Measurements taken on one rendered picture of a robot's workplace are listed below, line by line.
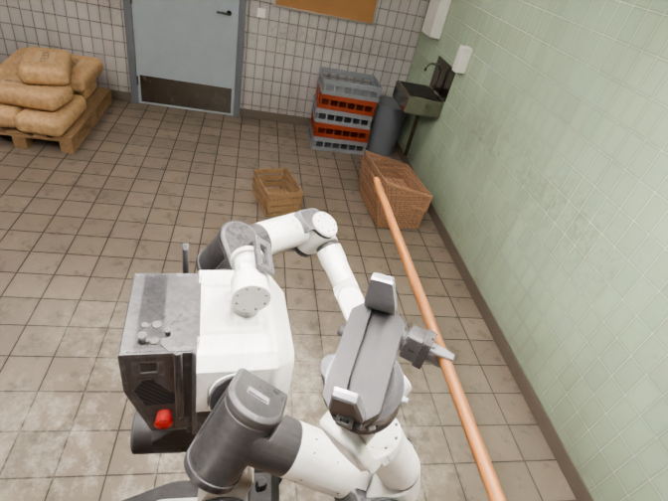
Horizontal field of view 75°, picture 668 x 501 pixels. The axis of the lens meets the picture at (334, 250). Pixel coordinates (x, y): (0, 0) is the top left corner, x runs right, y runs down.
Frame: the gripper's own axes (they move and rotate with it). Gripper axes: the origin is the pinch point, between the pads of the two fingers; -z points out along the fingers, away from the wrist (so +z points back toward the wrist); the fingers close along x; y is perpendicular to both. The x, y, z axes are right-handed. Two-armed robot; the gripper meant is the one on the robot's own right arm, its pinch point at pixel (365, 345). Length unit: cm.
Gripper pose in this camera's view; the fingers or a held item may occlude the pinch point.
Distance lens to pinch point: 39.6
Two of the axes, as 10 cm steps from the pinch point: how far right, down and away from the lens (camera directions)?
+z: 0.6, 5.4, 8.4
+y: 9.4, 2.5, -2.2
